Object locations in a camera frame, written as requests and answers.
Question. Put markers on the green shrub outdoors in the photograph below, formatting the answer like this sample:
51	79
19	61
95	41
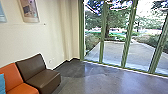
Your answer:
91	41

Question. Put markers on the large tree outdoors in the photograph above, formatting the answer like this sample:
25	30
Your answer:
115	15

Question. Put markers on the brown sofa seat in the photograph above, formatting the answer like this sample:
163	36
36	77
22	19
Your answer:
40	78

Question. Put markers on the orange sofa seat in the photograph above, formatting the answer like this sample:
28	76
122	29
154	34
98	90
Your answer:
13	83

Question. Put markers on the white wall outlet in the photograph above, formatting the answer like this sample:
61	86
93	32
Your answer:
51	61

